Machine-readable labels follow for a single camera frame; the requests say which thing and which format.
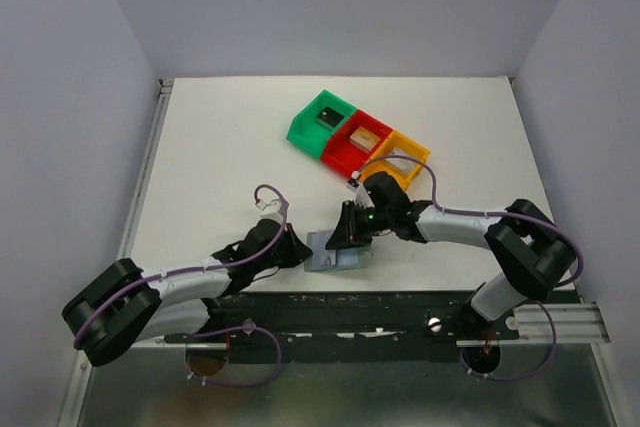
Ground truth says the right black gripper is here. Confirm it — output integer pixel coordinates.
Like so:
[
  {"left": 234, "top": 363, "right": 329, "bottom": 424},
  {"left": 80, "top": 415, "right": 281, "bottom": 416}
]
[{"left": 325, "top": 200, "right": 393, "bottom": 251}]

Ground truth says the grey-green card holder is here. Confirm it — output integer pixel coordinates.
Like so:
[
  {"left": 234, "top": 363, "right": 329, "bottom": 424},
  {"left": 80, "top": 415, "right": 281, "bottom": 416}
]
[{"left": 303, "top": 230, "right": 374, "bottom": 273}]

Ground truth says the silver VIP credit card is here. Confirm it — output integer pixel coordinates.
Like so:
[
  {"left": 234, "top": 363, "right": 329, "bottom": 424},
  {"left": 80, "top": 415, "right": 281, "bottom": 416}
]
[{"left": 309, "top": 242, "right": 338, "bottom": 271}]

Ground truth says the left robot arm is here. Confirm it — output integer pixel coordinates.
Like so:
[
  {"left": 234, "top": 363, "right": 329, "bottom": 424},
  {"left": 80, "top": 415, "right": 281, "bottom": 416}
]
[{"left": 62, "top": 219, "right": 312, "bottom": 367}]

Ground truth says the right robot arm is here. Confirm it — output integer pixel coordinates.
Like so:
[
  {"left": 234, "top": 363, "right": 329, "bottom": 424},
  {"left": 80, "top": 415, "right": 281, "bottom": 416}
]
[{"left": 326, "top": 172, "right": 583, "bottom": 339}]

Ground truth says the blue card sleeve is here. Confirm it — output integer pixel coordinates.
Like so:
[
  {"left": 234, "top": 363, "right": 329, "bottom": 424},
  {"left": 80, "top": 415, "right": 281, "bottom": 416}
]
[{"left": 312, "top": 234, "right": 366, "bottom": 271}]

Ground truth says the white card in yellow bin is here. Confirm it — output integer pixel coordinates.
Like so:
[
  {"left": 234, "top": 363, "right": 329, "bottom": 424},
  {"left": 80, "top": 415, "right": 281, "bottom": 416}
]
[{"left": 384, "top": 147, "right": 416, "bottom": 177}]

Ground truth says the tan card in red bin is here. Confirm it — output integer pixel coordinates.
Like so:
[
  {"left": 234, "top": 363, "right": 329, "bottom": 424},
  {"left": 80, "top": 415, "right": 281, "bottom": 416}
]
[{"left": 349, "top": 126, "right": 380, "bottom": 152}]

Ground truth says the black card in green bin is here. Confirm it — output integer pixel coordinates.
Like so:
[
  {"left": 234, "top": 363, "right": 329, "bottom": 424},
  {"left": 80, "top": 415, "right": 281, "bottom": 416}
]
[{"left": 316, "top": 107, "right": 344, "bottom": 130}]

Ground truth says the red plastic bin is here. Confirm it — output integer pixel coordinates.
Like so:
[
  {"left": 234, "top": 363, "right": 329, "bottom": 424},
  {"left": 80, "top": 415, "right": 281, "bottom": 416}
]
[{"left": 320, "top": 110, "right": 392, "bottom": 179}]

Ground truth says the yellow plastic bin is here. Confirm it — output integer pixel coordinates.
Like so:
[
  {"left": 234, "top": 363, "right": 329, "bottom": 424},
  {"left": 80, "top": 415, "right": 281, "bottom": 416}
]
[{"left": 358, "top": 130, "right": 430, "bottom": 191}]

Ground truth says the green plastic bin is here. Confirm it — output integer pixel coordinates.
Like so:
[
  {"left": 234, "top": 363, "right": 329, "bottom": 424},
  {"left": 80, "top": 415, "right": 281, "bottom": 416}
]
[{"left": 286, "top": 90, "right": 356, "bottom": 159}]

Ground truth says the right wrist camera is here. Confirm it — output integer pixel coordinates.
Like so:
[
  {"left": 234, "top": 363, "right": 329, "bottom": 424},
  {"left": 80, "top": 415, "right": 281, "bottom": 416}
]
[{"left": 347, "top": 171, "right": 372, "bottom": 206}]

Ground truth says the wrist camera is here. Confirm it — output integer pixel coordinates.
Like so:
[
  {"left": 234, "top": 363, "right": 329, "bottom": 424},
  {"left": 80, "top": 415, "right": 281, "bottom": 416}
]
[
  {"left": 256, "top": 199, "right": 289, "bottom": 224},
  {"left": 347, "top": 171, "right": 372, "bottom": 206}
]

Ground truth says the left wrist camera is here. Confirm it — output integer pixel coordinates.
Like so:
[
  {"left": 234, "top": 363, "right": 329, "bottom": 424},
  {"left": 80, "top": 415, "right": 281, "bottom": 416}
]
[{"left": 256, "top": 199, "right": 289, "bottom": 224}]

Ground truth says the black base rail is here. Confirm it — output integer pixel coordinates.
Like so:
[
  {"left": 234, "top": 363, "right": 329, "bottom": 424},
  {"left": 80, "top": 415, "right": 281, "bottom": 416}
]
[{"left": 134, "top": 291, "right": 578, "bottom": 364}]

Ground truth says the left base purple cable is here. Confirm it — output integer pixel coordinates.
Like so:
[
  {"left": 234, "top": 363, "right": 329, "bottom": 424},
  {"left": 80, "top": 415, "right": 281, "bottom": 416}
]
[{"left": 187, "top": 324, "right": 284, "bottom": 388}]

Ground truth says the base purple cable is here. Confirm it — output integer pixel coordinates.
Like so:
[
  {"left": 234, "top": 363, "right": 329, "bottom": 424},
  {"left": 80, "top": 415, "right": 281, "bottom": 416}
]
[
  {"left": 187, "top": 324, "right": 284, "bottom": 388},
  {"left": 459, "top": 299, "right": 559, "bottom": 383}
]

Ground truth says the aluminium side rail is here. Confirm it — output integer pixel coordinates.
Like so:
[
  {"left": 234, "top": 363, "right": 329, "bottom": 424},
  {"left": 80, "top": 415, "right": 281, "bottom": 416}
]
[{"left": 116, "top": 79, "right": 175, "bottom": 259}]

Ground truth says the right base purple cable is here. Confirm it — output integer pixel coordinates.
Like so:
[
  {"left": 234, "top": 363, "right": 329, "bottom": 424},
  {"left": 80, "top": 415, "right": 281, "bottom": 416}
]
[{"left": 459, "top": 299, "right": 559, "bottom": 383}]

